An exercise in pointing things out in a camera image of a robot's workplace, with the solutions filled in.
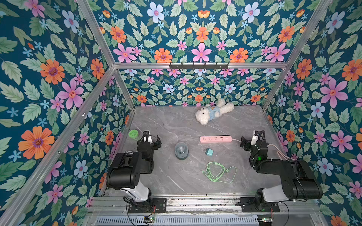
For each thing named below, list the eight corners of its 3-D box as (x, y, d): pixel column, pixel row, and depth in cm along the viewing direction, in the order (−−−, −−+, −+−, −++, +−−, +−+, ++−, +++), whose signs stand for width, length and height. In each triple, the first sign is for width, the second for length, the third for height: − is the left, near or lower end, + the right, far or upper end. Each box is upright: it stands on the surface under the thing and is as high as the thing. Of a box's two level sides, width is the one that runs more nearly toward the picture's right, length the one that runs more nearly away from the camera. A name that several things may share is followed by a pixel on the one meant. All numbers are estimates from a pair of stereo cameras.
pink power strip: (200, 143, 100) (200, 140, 98) (200, 138, 103) (200, 135, 100) (231, 143, 100) (232, 140, 98) (230, 138, 103) (231, 135, 100)
